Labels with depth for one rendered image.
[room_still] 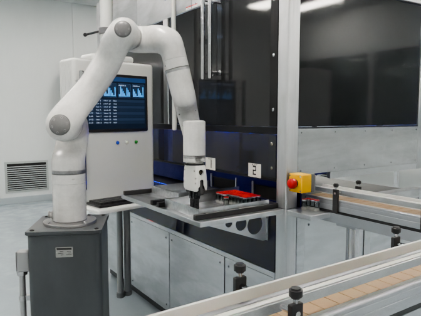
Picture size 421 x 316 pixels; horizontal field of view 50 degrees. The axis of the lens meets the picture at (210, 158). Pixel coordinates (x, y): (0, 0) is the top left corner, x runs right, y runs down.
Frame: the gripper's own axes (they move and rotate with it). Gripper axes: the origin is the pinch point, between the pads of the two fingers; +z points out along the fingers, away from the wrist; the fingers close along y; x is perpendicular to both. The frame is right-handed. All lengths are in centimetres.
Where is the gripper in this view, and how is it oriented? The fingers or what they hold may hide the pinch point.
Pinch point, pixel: (194, 204)
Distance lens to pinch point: 170.0
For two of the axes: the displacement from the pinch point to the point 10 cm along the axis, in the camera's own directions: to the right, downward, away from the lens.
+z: 0.0, 10.0, 0.9
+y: -5.6, -0.8, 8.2
